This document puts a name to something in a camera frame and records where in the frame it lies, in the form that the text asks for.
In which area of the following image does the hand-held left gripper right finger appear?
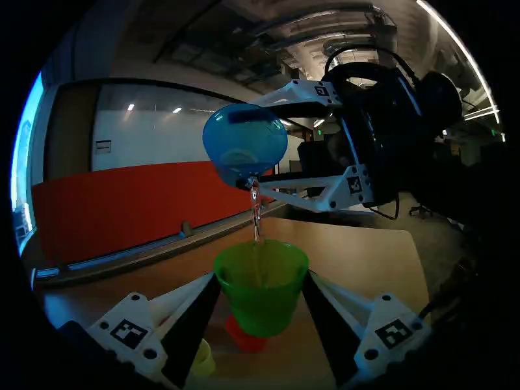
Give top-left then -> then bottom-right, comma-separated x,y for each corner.
301,269 -> 432,389

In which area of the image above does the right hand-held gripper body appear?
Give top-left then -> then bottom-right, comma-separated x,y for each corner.
320,60 -> 464,208

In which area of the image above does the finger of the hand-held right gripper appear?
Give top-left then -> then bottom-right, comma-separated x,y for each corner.
236,164 -> 376,214
250,79 -> 344,119

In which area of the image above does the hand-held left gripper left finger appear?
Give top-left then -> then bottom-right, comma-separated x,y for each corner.
87,272 -> 222,389

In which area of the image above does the blue plastic cup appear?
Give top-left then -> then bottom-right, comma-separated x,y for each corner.
202,103 -> 289,189

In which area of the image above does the green plastic cup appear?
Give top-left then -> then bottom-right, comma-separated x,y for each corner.
214,239 -> 310,338

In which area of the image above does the yellow plastic cup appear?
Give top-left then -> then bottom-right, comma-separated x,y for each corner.
190,337 -> 216,377

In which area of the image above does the office chair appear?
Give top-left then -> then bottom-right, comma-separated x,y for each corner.
408,203 -> 435,220

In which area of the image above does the red plastic cup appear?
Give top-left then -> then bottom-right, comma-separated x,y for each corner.
224,313 -> 269,354

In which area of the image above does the red desk screen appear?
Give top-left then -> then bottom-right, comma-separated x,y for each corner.
31,161 -> 277,290

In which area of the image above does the black cable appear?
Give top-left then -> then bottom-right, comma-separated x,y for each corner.
369,190 -> 401,222

